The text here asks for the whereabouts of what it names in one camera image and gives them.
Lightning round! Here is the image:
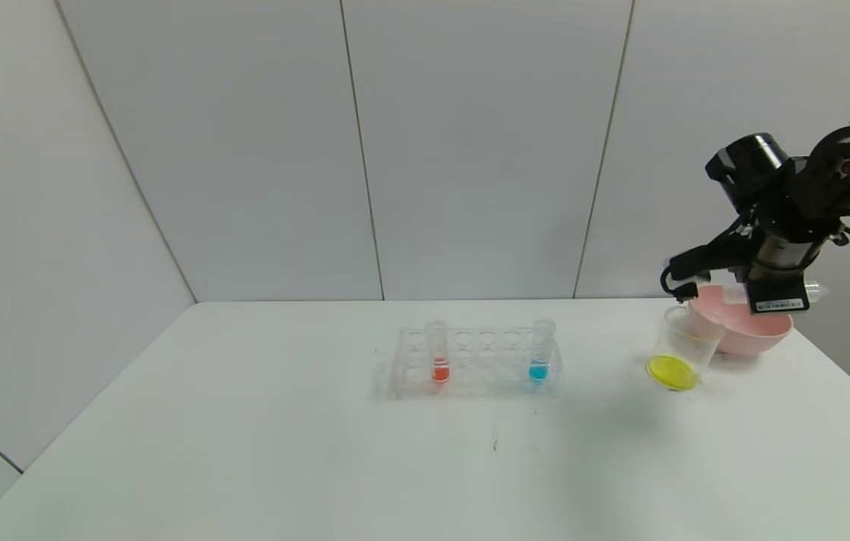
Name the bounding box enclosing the clear plastic beaker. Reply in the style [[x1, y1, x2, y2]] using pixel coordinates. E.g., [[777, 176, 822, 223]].
[[646, 304, 726, 393]]

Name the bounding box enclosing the clear plastic test tube rack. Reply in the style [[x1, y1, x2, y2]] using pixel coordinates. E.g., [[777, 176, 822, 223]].
[[392, 325, 562, 399]]

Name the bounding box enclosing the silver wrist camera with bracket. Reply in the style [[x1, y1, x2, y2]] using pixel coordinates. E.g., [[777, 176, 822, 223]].
[[665, 239, 743, 283]]

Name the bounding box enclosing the red pigment test tube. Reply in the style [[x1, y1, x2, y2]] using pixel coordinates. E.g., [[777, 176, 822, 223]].
[[425, 321, 451, 385]]

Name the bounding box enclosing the pink plastic bowl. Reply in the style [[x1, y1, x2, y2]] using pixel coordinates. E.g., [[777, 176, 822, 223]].
[[688, 284, 794, 357]]

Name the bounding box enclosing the blue pigment test tube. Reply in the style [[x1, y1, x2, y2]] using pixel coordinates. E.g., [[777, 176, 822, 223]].
[[529, 319, 555, 385]]

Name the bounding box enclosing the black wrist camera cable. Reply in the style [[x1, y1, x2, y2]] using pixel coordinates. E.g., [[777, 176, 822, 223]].
[[660, 264, 700, 303]]

